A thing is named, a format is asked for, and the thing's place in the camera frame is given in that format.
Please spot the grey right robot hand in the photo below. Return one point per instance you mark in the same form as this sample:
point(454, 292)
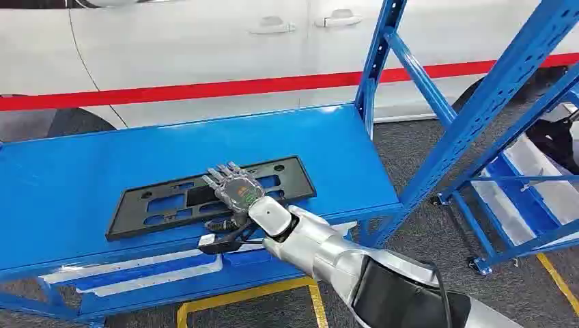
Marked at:
point(239, 190)

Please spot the black licence plate frame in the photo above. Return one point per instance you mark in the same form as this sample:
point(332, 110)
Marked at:
point(127, 218)

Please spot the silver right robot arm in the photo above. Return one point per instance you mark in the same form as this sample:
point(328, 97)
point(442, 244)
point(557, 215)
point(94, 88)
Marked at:
point(325, 253)

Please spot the yellow floor tape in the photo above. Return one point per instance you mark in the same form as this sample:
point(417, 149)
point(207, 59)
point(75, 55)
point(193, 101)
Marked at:
point(249, 293)
point(557, 281)

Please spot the red barrier band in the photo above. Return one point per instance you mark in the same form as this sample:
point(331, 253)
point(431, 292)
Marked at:
point(203, 90)

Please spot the blue metal shelf rack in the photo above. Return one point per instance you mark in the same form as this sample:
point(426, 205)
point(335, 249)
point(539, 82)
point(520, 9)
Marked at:
point(90, 172)

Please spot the white car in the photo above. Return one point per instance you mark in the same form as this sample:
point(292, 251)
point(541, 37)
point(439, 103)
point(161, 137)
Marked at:
point(181, 50)

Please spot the black car tyre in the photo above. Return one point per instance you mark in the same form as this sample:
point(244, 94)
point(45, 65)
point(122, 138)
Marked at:
point(79, 124)
point(520, 90)

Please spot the blue rack with pale boards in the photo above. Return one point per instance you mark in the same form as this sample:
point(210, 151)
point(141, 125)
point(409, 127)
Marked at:
point(513, 179)

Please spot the black bulky object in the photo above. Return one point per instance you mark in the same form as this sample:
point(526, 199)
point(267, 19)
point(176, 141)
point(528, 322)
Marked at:
point(554, 142)

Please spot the black wrist bracket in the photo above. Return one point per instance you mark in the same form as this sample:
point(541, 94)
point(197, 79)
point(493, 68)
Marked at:
point(226, 246)

